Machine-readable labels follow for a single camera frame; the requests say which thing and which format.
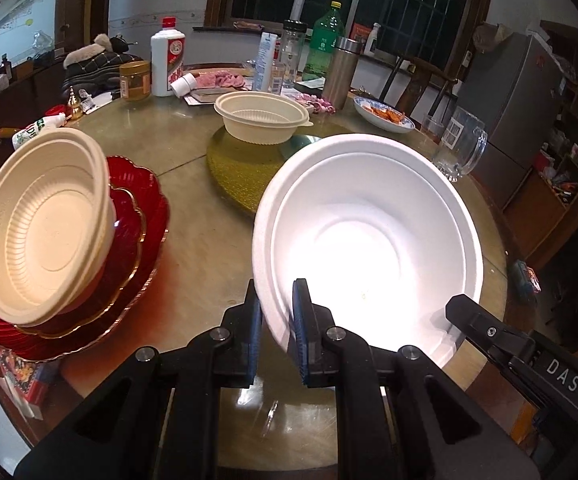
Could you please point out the glass beer mug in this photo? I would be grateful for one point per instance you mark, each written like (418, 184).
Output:
(461, 142)

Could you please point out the stainless steel thermos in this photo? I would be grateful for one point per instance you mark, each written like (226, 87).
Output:
(341, 75)

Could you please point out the white liquor bottle red cap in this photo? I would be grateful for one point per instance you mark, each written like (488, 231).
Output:
(167, 65)

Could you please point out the clear bottle with black cap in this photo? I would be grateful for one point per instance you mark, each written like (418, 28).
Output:
(291, 52)

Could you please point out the wooden framed mirror cabinet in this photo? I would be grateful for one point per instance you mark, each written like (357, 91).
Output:
(9, 10)

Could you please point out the blue patterned dish with food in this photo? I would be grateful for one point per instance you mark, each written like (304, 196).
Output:
(384, 115)

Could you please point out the board with sliced meat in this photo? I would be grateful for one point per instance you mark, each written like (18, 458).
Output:
(219, 82)

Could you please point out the grey refrigerator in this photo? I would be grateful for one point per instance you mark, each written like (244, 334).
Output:
(514, 110)

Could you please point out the stack of red plates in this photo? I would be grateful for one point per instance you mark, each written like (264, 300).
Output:
(151, 195)

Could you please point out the white and blue carton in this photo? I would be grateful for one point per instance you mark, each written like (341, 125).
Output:
(268, 62)

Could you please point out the green plastic bottle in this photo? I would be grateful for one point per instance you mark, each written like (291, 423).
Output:
(323, 45)

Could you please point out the white foam bowl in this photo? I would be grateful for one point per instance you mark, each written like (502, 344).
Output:
(369, 240)
(261, 250)

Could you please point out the black quilted jacket fur trim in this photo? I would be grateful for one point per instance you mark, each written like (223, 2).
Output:
(99, 67)

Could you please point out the pink wrapped sweets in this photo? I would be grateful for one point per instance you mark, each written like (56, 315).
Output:
(314, 102)

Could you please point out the dark wooden chair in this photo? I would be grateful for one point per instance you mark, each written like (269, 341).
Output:
(419, 75)

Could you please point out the small white cup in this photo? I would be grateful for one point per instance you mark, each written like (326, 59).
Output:
(183, 85)

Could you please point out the gold glitter round mat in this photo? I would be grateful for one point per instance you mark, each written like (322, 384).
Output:
(239, 175)

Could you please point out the small drinking glass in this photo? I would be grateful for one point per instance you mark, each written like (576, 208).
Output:
(431, 129)

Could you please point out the amber jar with gold lid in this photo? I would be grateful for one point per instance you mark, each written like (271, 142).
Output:
(135, 82)

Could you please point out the white bottle green label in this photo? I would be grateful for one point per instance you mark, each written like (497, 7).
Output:
(34, 132)

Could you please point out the small gold bottle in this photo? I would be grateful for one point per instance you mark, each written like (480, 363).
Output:
(75, 105)

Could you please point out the blue and red packet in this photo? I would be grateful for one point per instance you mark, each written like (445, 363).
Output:
(528, 277)

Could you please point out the beige ribbed plastic bowl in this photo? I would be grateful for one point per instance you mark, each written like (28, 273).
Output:
(261, 120)
(44, 230)

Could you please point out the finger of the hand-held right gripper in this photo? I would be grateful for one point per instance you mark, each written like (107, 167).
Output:
(484, 327)

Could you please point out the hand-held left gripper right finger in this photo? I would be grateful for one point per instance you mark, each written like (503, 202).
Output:
(301, 340)

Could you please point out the white bottle on windowsill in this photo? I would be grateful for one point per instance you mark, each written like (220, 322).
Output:
(372, 40)

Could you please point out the red gold-rimmed glass plate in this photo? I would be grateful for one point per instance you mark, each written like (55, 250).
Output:
(124, 260)

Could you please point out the red printed packet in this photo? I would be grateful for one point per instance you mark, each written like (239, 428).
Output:
(21, 375)

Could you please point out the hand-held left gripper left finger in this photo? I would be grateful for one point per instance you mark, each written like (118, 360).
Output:
(254, 340)

